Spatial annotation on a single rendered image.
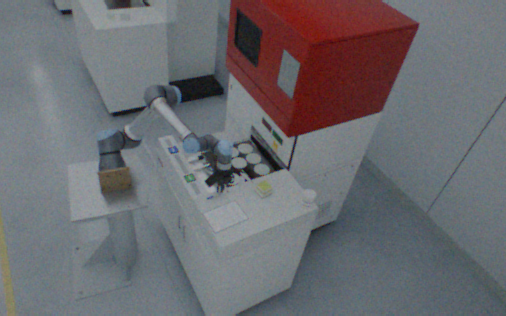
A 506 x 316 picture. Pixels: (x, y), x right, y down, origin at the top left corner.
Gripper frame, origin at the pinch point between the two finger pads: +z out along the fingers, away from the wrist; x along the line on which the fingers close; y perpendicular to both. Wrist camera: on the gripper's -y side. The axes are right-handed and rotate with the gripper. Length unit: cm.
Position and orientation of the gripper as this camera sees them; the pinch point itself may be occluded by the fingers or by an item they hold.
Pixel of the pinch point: (218, 193)
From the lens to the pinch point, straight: 223.3
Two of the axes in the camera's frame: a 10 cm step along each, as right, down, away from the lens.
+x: -5.0, -6.1, 6.2
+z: -1.1, 7.5, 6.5
